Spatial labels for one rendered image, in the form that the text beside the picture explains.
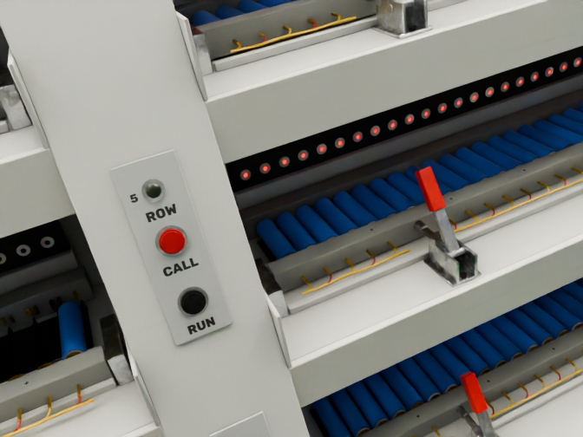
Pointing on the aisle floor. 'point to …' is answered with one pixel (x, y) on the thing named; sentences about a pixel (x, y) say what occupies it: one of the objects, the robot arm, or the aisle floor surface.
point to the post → (101, 99)
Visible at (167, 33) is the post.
